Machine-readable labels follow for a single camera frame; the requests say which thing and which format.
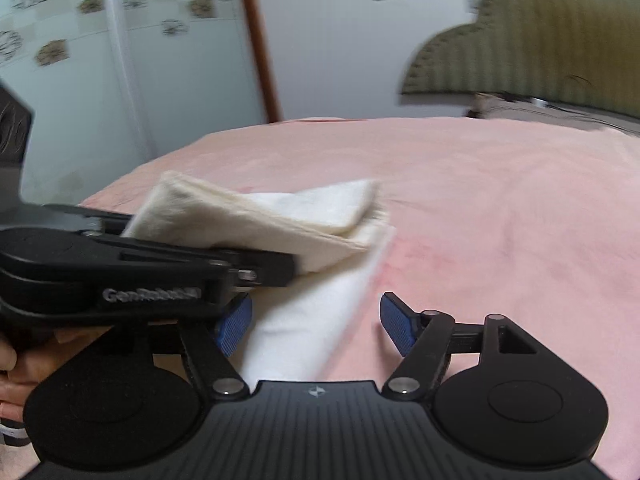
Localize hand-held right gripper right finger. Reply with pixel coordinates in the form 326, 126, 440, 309
379, 292, 551, 402

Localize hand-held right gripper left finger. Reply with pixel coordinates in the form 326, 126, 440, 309
112, 294, 253, 403

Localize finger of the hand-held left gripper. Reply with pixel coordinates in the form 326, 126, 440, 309
80, 231, 299, 289
44, 203, 134, 236

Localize white pants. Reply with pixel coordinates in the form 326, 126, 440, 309
121, 171, 397, 382

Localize person's left hand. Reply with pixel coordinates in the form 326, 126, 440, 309
0, 326, 117, 411

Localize white floral wardrobe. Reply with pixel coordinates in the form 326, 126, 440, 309
0, 0, 268, 206

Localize pink blanket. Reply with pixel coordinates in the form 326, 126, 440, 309
77, 115, 640, 480

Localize olive padded headboard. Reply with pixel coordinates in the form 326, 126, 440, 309
400, 0, 640, 122

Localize brown wooden post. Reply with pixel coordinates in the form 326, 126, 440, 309
234, 0, 284, 124

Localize black cable on bed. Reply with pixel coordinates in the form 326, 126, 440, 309
466, 91, 640, 137

